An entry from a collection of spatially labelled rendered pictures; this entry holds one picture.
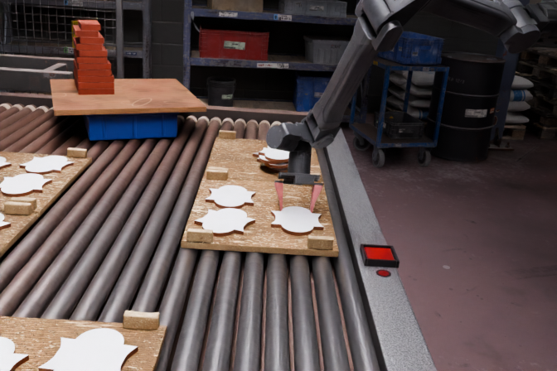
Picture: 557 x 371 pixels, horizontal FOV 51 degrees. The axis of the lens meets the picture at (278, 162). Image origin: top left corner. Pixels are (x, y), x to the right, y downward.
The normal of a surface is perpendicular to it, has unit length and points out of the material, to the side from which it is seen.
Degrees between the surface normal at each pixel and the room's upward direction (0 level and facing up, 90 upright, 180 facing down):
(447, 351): 0
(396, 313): 0
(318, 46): 96
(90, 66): 90
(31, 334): 0
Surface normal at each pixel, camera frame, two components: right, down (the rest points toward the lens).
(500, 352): 0.07, -0.94
